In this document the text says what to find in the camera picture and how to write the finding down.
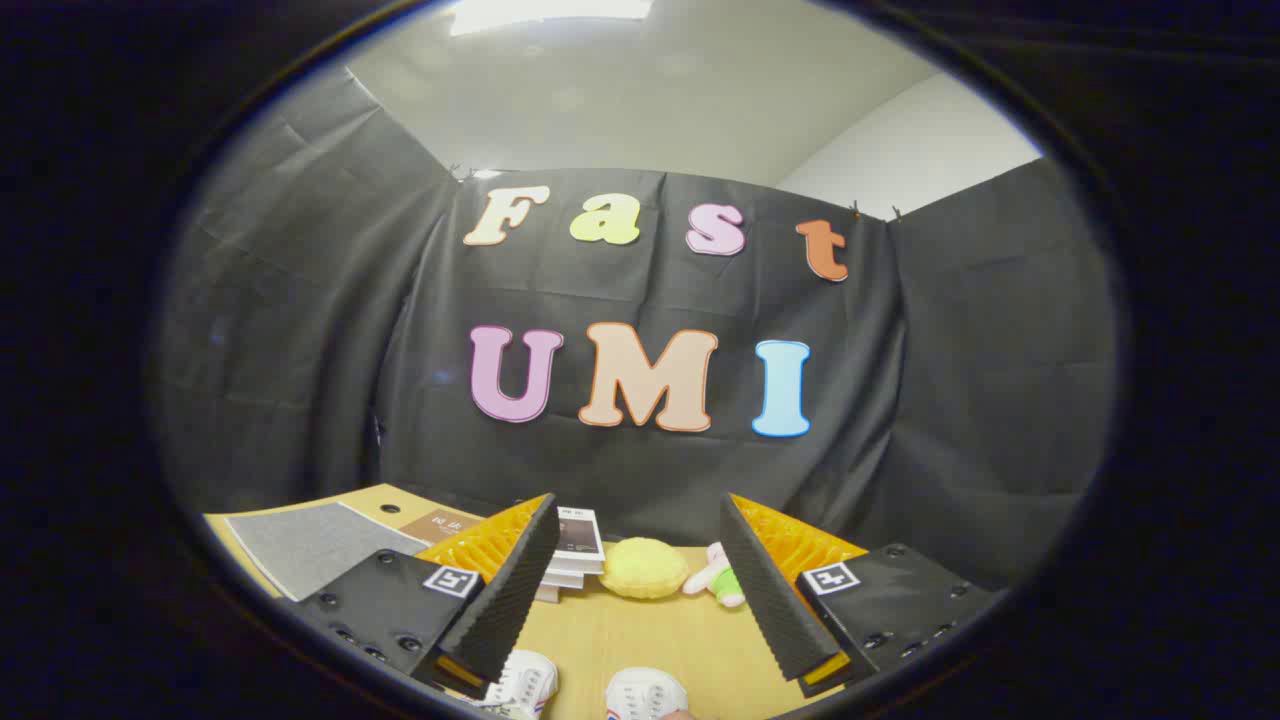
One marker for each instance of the white sneaker shoe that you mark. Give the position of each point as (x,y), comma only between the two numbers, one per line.
(525,685)
(645,695)

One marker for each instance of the pink and green plush toy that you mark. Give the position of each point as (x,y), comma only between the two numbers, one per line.
(722,580)

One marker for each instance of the black backdrop cloth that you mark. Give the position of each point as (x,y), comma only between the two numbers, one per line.
(930,400)

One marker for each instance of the yellow plush toy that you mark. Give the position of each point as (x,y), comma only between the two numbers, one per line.
(643,568)

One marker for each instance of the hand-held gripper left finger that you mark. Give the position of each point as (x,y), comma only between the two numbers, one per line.
(515,590)

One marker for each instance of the stack of white books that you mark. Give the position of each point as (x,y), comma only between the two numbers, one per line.
(580,535)

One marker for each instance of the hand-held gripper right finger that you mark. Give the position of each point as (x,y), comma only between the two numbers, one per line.
(765,590)

